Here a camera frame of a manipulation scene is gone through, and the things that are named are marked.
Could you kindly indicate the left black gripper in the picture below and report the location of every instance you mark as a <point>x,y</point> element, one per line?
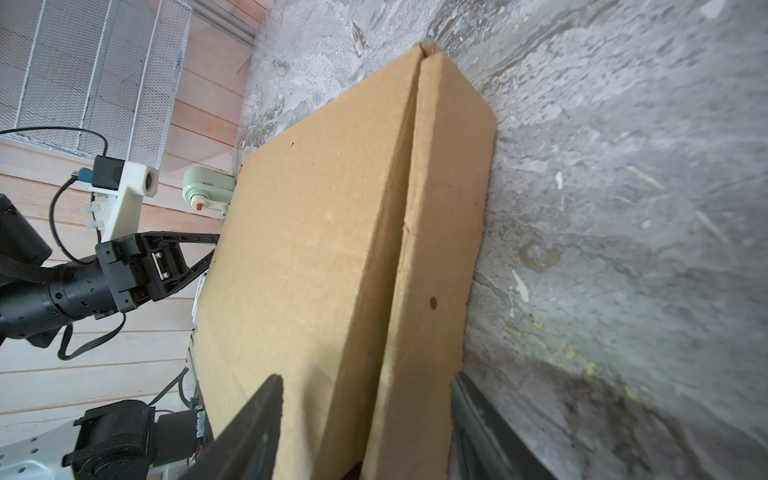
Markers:
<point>150,266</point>

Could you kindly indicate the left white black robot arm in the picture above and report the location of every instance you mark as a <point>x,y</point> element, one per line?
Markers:
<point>121,440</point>

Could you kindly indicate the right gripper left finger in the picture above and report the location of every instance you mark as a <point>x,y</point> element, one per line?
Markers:
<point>247,448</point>

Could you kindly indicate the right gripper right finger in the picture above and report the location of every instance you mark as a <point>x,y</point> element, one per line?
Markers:
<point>485,445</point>

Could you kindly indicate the white wire mesh shelf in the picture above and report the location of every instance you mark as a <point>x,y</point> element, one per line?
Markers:
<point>86,77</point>

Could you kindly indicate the brown cardboard box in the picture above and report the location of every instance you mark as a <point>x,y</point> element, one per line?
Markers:
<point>345,266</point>

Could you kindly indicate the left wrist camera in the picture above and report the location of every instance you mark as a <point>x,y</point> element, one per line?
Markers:
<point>119,188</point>

